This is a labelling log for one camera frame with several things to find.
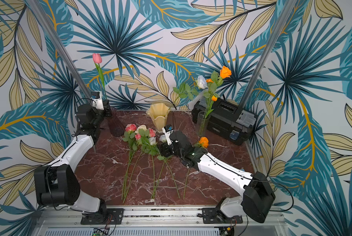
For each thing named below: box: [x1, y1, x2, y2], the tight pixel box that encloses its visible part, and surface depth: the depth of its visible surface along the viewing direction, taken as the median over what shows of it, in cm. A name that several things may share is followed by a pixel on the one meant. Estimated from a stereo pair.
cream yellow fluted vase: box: [145, 102, 170, 133], surface depth 96 cm
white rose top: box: [172, 75, 209, 103], surface depth 81 cm
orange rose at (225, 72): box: [203, 65, 233, 119], surface depth 82 cm
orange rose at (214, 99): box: [205, 95, 218, 119], surface depth 92 cm
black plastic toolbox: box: [191, 96, 259, 147], surface depth 96 cm
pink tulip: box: [92, 53, 107, 100], surface depth 68 cm
